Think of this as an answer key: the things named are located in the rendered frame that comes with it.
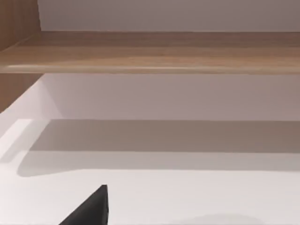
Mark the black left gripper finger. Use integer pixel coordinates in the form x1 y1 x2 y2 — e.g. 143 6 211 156
58 184 110 225

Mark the wooden open shelf unit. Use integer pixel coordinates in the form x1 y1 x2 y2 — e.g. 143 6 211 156
0 0 300 113

